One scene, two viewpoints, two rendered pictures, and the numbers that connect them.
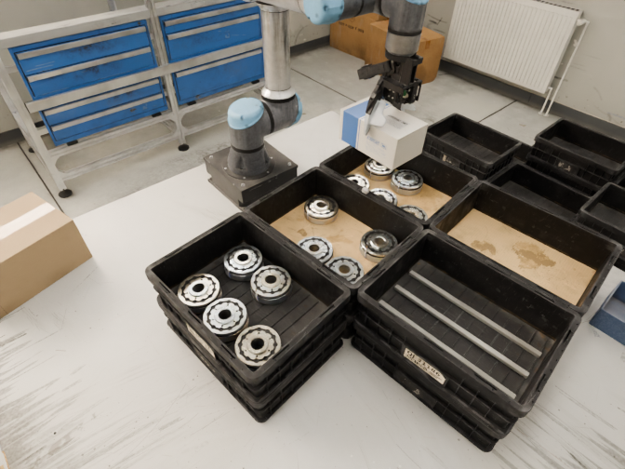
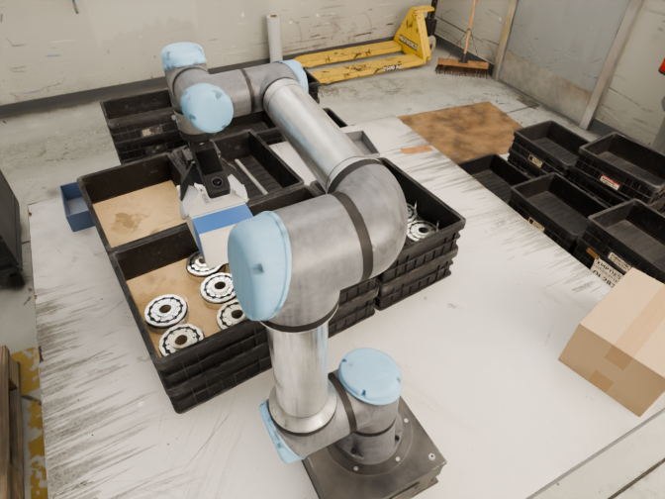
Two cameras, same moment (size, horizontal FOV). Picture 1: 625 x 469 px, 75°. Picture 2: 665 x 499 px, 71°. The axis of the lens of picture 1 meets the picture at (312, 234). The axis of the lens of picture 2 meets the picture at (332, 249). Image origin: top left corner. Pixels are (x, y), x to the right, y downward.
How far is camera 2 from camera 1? 1.74 m
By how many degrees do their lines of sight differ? 91
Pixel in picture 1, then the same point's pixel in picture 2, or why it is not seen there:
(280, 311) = not seen: hidden behind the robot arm
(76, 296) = (547, 315)
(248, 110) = (365, 356)
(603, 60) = not seen: outside the picture
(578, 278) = (115, 202)
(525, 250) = (126, 226)
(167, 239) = (475, 367)
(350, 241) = not seen: hidden behind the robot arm
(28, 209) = (647, 348)
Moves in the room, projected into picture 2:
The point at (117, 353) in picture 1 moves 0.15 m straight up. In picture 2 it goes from (485, 262) to (497, 228)
